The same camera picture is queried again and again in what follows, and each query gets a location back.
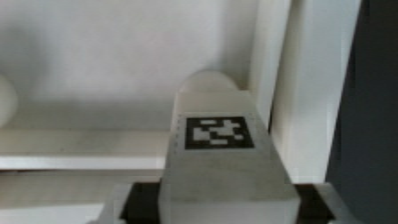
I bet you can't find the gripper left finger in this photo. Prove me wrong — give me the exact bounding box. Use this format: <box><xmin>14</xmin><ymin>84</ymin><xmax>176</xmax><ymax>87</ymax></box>
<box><xmin>87</xmin><ymin>182</ymin><xmax>163</xmax><ymax>224</ymax></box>

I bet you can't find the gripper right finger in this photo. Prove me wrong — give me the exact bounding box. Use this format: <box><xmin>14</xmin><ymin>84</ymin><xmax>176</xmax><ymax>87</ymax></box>
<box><xmin>293</xmin><ymin>182</ymin><xmax>364</xmax><ymax>224</ymax></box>

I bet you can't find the white square table top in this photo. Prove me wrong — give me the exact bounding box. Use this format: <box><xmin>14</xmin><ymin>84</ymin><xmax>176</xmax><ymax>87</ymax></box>
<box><xmin>0</xmin><ymin>0</ymin><xmax>291</xmax><ymax>170</ymax></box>

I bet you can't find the white L-shaped obstacle fence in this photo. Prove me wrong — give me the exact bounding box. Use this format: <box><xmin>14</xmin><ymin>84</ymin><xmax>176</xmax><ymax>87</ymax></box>
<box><xmin>0</xmin><ymin>0</ymin><xmax>362</xmax><ymax>224</ymax></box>

